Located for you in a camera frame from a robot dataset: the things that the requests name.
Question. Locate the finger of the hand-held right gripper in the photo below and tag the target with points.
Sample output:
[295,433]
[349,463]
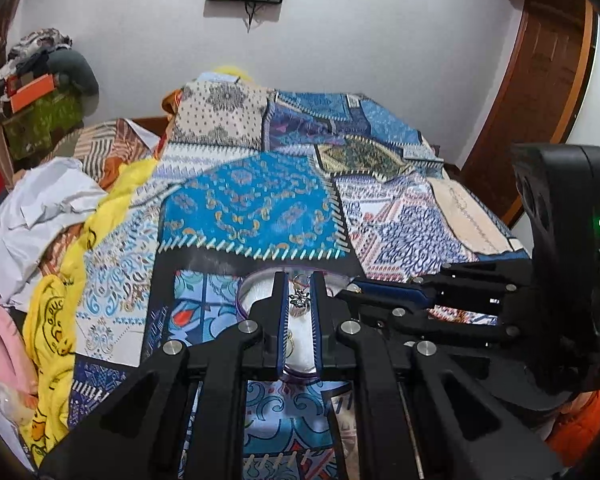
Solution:
[455,332]
[395,294]

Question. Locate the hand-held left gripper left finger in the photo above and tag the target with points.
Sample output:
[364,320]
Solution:
[281,320]

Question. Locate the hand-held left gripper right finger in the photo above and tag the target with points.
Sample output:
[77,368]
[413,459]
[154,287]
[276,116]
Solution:
[316,320]

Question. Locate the silver charm pendant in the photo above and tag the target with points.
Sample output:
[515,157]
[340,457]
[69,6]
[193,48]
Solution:
[298,300]

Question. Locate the purple heart-shaped tin box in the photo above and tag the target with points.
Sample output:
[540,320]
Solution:
[257,295]

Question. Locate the person's right forearm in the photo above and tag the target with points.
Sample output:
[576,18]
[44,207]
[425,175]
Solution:
[580,430]

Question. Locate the blue patchwork blanket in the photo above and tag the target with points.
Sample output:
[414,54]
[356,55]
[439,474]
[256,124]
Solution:
[260,210]

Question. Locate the brown wooden door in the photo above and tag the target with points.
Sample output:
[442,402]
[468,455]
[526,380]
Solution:
[540,90]

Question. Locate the yellow printed cloth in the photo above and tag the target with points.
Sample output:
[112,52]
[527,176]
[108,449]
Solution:
[50,320]

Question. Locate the orange striped cloth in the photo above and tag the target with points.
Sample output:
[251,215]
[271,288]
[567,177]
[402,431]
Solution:
[120,152]

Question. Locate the yellow round object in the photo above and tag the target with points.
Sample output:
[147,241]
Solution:
[230,72]

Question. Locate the white crumpled cloth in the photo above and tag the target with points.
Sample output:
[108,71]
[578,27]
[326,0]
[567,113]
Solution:
[40,210]

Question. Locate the pink plush item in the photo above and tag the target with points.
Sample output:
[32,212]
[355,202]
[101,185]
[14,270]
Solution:
[5,340]

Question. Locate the cartoon printed cloth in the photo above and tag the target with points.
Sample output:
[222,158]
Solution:
[0,410]

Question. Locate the grey-green garment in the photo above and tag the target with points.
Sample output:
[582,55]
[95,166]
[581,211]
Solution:
[77,72]

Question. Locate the orange box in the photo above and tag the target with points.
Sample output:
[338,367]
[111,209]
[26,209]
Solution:
[32,92]

